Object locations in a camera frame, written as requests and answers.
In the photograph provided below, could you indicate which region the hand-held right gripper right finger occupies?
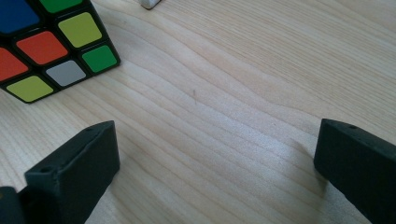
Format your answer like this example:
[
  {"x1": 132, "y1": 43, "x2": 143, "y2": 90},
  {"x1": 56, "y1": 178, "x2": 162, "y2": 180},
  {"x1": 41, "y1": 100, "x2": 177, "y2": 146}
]
[{"x1": 313, "y1": 118, "x2": 396, "y2": 224}]

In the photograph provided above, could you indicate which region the clear plastic bag white trim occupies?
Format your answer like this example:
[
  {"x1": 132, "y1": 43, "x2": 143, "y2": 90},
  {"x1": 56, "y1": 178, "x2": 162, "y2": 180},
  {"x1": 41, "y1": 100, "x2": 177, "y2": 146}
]
[{"x1": 139, "y1": 0, "x2": 163, "y2": 11}]

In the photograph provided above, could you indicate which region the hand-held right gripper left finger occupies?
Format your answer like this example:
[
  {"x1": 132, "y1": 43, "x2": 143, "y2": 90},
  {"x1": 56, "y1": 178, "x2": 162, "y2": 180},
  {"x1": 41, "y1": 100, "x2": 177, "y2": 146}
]
[{"x1": 18, "y1": 120, "x2": 121, "y2": 224}]

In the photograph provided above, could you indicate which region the multicoloured puzzle cube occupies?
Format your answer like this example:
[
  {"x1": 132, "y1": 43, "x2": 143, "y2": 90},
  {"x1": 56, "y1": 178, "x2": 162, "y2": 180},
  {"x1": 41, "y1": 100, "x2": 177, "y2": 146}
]
[{"x1": 0, "y1": 0, "x2": 121, "y2": 105}]

